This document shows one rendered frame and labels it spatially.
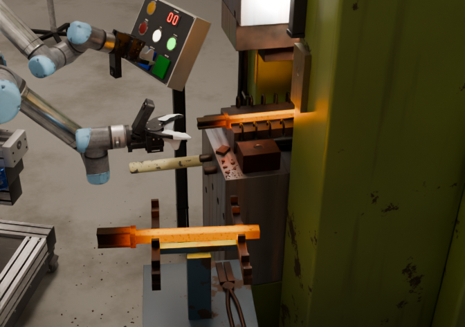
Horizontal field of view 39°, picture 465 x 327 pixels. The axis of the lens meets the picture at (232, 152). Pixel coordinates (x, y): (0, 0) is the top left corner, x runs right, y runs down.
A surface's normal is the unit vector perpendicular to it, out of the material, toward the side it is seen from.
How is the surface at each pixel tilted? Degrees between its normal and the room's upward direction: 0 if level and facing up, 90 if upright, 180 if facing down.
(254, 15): 90
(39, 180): 0
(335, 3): 90
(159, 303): 0
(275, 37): 90
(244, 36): 90
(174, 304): 0
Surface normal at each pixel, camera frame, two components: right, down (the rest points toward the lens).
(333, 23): -0.97, 0.11
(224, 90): 0.02, -0.85
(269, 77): 0.23, 0.51
